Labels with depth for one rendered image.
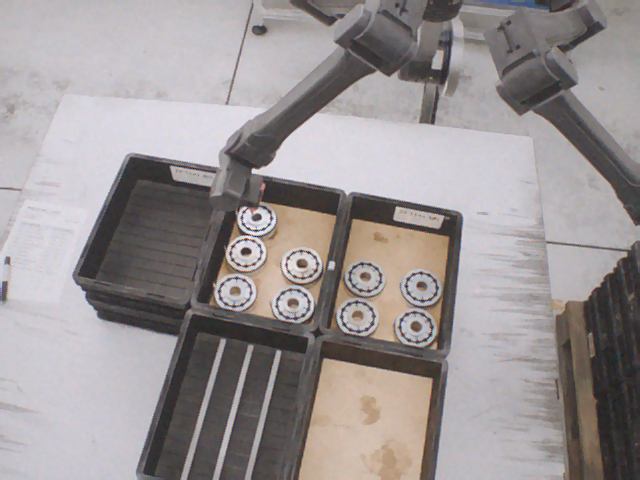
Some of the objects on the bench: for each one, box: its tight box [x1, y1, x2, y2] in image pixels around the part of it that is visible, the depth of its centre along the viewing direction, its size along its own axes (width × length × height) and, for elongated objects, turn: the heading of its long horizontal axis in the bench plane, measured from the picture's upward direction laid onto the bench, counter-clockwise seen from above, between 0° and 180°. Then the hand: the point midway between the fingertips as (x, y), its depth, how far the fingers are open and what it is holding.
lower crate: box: [85, 298, 183, 337], centre depth 168 cm, size 40×30×12 cm
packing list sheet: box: [0, 199, 89, 303], centre depth 175 cm, size 33×23×1 cm
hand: (239, 207), depth 140 cm, fingers open, 6 cm apart
